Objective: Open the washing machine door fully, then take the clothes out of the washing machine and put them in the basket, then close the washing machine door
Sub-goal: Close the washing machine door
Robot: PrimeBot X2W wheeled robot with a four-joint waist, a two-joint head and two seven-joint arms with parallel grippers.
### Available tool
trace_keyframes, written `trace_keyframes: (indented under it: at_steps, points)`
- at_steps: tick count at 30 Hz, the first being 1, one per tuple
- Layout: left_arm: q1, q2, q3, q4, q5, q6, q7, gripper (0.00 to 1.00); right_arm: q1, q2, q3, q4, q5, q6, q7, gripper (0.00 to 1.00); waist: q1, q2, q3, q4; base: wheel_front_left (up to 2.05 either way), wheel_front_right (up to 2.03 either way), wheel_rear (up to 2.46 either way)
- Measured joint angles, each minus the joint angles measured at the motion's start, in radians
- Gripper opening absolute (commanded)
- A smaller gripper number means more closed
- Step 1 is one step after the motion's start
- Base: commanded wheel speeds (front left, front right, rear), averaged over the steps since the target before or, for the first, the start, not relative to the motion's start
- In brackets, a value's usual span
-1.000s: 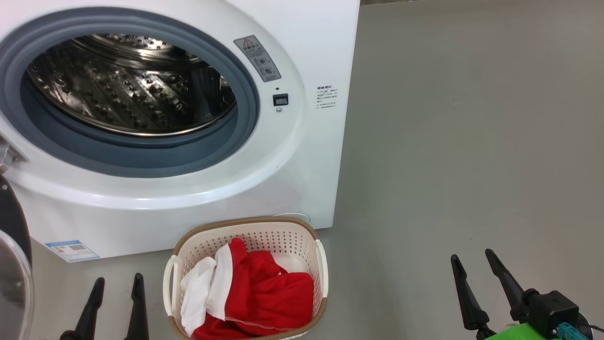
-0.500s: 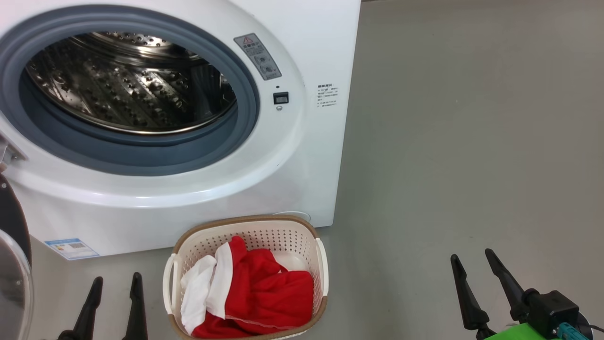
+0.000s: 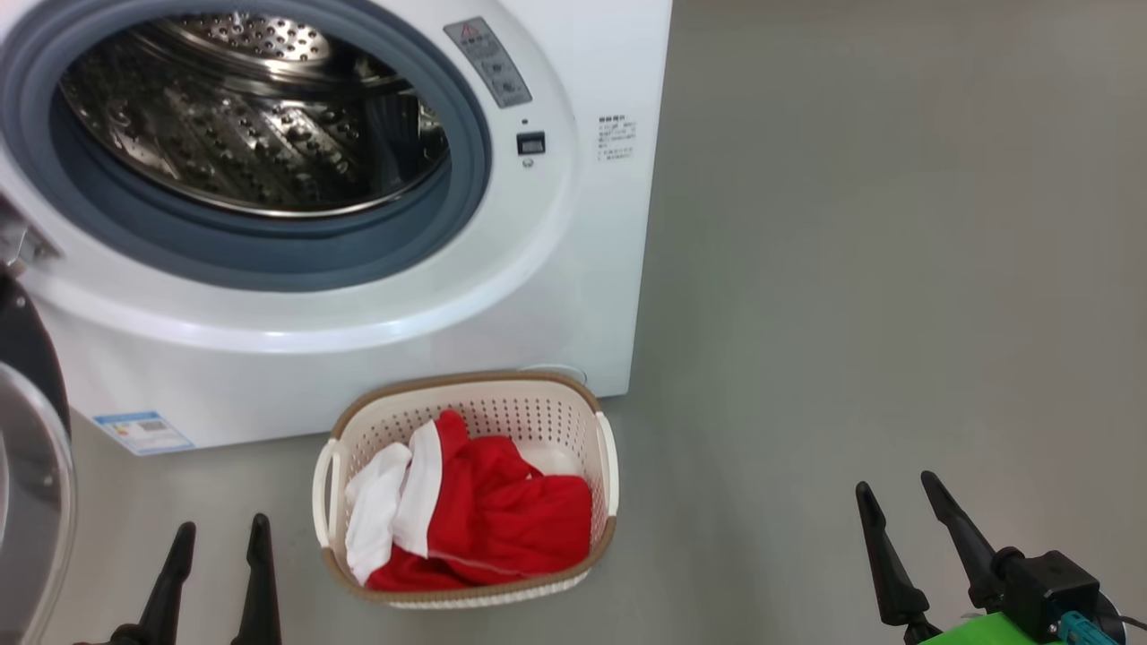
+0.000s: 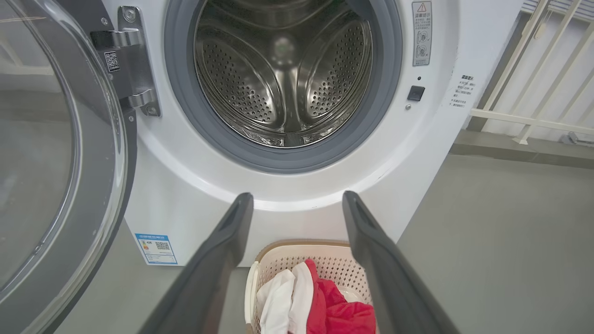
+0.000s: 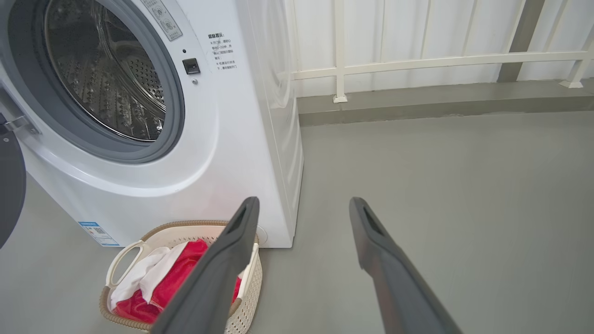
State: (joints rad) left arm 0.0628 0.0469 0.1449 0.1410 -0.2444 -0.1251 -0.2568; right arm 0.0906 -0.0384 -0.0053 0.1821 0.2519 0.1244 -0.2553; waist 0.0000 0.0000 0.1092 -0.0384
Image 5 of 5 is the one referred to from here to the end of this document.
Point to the grey warning sticker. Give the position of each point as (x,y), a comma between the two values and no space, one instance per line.
(162,18)

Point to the perforated steel washer drum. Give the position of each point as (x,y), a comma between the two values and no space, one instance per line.
(102,69)

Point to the blue energy label sticker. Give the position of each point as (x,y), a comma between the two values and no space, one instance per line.
(98,233)

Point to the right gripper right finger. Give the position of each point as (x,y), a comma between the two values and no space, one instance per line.
(399,297)

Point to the black door latch socket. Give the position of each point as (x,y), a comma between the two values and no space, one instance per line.
(191,66)

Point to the white metal railing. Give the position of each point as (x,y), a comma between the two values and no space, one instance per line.
(339,55)

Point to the black round glass washer door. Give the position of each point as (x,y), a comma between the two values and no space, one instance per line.
(9,185)

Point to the white front-load washing machine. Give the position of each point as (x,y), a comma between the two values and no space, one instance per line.
(222,139)

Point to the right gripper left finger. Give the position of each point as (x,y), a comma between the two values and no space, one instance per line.
(209,287)

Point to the round white filter cover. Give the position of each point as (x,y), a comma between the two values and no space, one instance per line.
(262,235)

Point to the red and white garment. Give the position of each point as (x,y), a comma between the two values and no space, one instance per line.
(178,273)

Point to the grey metal bracket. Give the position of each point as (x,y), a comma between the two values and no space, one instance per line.
(21,124)

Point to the cream laundry basket brown rim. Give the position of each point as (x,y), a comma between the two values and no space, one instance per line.
(248,297)

